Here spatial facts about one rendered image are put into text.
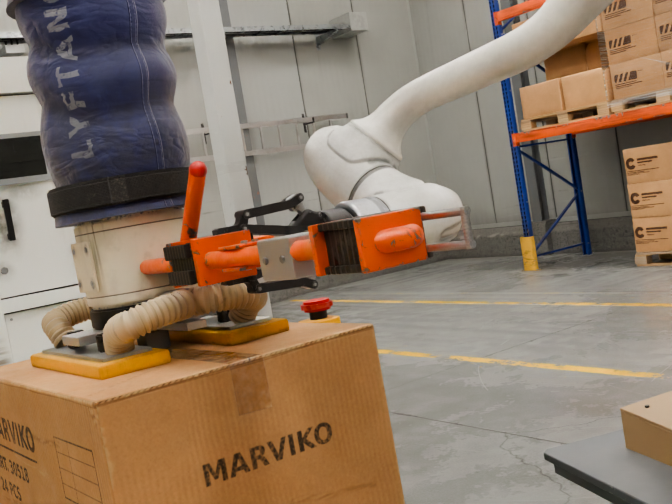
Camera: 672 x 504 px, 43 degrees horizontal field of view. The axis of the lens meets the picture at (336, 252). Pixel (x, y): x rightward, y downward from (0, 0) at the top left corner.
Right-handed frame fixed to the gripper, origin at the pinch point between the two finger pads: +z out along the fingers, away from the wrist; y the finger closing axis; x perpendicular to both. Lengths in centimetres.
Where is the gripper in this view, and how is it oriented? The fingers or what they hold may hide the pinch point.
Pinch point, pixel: (216, 258)
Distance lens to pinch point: 111.1
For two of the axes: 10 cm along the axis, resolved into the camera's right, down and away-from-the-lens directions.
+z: -8.0, 1.7, -5.7
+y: 1.6, 9.8, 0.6
